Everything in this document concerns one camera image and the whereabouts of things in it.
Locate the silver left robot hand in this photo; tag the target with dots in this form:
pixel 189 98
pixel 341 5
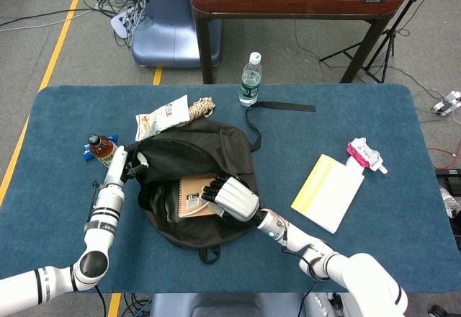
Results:
pixel 117 169

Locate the black box device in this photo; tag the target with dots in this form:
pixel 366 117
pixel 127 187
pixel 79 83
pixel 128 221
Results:
pixel 448 180

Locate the blue felt table cover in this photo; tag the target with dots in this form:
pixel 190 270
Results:
pixel 396 216

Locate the pink white pouch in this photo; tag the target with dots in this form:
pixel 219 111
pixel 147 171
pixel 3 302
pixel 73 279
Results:
pixel 363 153

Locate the white snack bag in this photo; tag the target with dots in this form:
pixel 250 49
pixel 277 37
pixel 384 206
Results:
pixel 162 119

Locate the amber tea bottle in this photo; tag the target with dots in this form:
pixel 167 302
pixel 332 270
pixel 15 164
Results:
pixel 101 149

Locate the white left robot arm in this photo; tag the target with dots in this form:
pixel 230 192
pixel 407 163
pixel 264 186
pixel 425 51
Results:
pixel 104 216

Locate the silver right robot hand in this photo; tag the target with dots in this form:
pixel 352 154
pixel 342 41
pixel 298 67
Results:
pixel 237 198

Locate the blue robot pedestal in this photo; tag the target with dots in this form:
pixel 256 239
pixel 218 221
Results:
pixel 162 36

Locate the white power strip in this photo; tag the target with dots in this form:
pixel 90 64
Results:
pixel 446 102

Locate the black fabric backpack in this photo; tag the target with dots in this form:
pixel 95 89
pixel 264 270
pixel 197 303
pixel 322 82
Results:
pixel 223 144

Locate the clear water bottle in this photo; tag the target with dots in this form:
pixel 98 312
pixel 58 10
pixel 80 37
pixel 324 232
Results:
pixel 249 83

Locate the white floor socket board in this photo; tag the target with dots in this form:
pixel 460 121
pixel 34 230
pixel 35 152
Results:
pixel 120 21

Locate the blue snack wrapper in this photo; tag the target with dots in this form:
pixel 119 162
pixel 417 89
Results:
pixel 86 155

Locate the black tripod stand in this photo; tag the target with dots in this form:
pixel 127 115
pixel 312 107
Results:
pixel 389 34

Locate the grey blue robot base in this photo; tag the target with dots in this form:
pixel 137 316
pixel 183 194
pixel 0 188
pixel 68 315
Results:
pixel 223 306

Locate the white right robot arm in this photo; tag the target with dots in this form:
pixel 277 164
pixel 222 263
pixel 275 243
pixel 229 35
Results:
pixel 306 241

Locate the yellow white booklet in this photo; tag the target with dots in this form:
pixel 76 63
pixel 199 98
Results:
pixel 324 194

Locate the brown spiral notebook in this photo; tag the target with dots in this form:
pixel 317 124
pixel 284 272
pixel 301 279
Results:
pixel 191 187

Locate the brown mahjong table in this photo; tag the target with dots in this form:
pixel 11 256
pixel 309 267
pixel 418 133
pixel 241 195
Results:
pixel 288 5

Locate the white paper card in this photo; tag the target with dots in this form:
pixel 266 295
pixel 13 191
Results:
pixel 354 165

